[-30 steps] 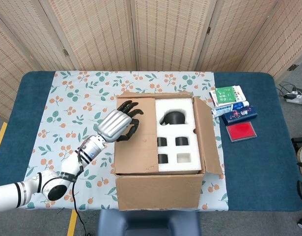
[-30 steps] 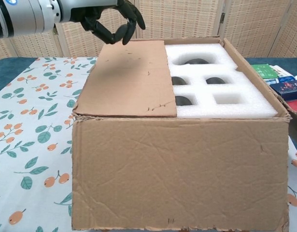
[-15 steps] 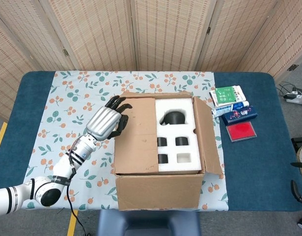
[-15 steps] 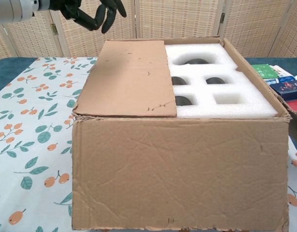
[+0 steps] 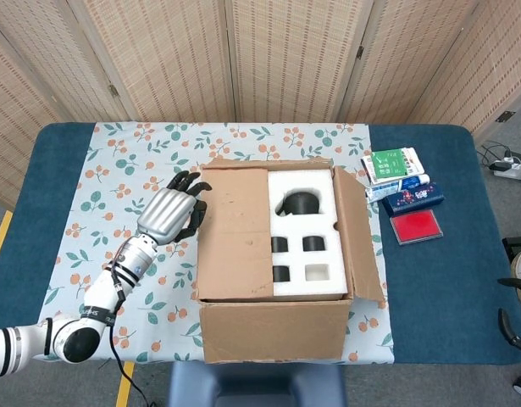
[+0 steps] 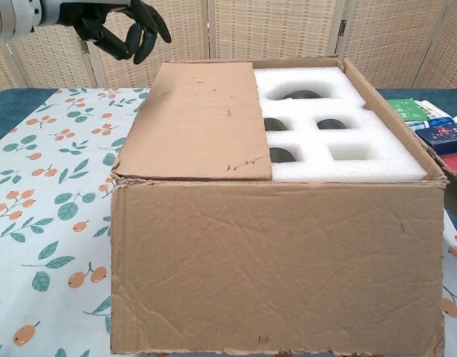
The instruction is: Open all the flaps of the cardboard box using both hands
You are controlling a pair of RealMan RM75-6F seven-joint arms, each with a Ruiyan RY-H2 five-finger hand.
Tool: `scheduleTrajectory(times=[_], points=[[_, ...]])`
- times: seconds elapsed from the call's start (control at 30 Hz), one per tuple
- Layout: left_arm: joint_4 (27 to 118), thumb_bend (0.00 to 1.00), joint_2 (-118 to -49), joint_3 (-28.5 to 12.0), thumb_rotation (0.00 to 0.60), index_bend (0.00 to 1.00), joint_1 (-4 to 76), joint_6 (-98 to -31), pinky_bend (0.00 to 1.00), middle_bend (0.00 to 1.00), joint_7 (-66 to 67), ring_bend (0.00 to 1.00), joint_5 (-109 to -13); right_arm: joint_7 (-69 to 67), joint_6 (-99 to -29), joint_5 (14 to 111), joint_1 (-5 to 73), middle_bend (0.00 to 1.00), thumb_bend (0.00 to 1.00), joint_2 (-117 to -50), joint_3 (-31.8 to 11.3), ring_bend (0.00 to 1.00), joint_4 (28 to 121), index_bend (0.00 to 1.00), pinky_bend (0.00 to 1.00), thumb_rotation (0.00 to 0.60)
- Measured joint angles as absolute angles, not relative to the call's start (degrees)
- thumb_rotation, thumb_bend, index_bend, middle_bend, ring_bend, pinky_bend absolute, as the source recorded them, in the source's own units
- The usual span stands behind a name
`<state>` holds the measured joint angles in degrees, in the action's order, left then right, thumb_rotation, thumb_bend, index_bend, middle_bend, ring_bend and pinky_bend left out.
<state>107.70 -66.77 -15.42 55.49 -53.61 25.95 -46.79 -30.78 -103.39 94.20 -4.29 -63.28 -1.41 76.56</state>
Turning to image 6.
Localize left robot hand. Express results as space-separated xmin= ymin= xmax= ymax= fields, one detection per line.
xmin=59 ymin=0 xmax=172 ymax=64

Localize brown cardboard box red lids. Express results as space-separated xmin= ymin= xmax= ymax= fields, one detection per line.
xmin=109 ymin=54 xmax=457 ymax=356

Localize white foam insert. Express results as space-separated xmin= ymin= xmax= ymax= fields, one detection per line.
xmin=253 ymin=66 xmax=427 ymax=184

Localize blue white toothpaste box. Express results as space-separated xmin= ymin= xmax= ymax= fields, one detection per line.
xmin=406 ymin=116 xmax=457 ymax=132

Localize dark blue printed box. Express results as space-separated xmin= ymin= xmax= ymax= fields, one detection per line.
xmin=415 ymin=124 xmax=457 ymax=155

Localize floral print tablecloth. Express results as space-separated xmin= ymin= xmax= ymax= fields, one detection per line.
xmin=0 ymin=86 xmax=457 ymax=357

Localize woven folding screen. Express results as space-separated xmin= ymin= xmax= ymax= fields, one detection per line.
xmin=0 ymin=0 xmax=457 ymax=96

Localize black cup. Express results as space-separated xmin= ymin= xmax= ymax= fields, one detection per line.
xmin=269 ymin=147 xmax=300 ymax=164

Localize green booklet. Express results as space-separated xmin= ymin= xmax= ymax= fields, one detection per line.
xmin=386 ymin=97 xmax=430 ymax=121

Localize white printed packet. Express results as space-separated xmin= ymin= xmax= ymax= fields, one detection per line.
xmin=421 ymin=99 xmax=444 ymax=119

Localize red ink pad case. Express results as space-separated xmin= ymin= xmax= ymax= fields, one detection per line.
xmin=438 ymin=152 xmax=457 ymax=186

